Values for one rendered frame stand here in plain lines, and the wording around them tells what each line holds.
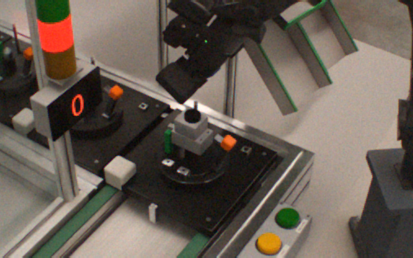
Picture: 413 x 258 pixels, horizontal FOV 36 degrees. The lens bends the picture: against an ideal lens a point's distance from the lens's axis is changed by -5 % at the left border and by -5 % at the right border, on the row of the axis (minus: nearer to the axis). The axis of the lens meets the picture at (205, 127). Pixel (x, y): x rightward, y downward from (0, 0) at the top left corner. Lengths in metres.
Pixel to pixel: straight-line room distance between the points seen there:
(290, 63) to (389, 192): 0.40
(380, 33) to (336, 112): 1.99
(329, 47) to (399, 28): 2.12
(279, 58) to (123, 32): 0.58
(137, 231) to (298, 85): 0.46
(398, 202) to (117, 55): 0.90
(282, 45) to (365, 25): 2.21
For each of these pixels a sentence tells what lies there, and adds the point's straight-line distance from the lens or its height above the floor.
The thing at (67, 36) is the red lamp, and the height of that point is 1.33.
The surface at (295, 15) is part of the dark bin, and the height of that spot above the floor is 1.20.
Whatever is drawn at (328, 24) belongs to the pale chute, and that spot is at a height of 1.05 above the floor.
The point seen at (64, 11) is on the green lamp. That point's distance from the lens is 0.94.
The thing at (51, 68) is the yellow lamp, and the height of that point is 1.28.
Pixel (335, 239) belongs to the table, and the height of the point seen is 0.86.
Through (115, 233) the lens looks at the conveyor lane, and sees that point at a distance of 1.22.
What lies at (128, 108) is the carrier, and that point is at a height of 0.97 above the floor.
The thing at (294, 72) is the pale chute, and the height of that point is 1.03.
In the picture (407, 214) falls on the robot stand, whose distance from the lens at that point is 1.15.
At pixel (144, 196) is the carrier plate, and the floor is 0.97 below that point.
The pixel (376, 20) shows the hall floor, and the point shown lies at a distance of 3.65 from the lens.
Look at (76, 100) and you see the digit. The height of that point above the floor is 1.21.
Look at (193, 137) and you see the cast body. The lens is 1.17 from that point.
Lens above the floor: 1.86
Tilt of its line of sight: 42 degrees down
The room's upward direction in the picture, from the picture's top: 1 degrees clockwise
